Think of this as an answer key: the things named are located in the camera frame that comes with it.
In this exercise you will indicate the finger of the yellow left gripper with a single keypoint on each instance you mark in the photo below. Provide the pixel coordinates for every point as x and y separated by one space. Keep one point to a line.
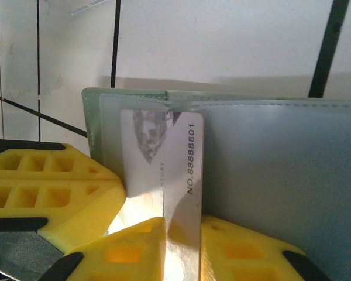
64 175
76 216

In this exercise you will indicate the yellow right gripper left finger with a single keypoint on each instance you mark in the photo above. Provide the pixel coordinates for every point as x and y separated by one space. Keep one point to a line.
128 257

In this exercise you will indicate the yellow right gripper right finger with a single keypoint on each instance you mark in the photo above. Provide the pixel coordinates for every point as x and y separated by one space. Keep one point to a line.
245 257

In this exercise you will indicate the pale green card holder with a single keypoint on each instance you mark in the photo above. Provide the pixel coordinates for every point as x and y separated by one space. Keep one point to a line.
280 175

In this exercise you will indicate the silver card number ending 01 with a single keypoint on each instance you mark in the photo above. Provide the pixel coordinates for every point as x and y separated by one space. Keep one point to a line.
181 175

